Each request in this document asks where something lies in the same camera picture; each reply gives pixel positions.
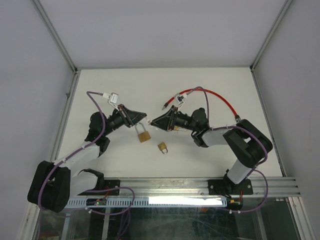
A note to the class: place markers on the white slotted cable duct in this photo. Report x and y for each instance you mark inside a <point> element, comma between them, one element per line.
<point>145,202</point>

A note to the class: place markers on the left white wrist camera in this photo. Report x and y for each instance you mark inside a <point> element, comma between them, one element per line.
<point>112,99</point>

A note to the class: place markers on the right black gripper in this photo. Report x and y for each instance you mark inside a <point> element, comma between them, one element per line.
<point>165,120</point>

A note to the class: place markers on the large brass padlock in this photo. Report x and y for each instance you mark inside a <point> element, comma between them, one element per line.
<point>142,134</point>

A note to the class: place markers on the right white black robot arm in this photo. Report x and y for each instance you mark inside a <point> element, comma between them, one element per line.
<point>249,145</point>

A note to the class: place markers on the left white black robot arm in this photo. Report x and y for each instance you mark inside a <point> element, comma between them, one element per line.
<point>54,183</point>

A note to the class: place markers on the small brass padlock long shackle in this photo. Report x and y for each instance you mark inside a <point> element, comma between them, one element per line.
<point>177,128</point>

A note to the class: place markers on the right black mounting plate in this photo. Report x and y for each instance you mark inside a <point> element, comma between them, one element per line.
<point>227,189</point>

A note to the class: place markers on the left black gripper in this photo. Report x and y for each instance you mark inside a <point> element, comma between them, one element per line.
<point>129,117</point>

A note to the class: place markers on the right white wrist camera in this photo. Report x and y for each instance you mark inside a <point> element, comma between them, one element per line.
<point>180,99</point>

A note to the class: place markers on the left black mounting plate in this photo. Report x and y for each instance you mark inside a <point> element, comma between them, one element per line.
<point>107,184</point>

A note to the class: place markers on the black mounting plate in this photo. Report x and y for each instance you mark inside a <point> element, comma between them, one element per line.
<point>107,184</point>
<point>227,189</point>

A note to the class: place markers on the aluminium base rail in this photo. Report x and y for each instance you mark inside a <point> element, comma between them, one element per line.
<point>273,187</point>

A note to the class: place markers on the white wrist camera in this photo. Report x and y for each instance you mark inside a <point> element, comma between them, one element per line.
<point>112,99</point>
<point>180,99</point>

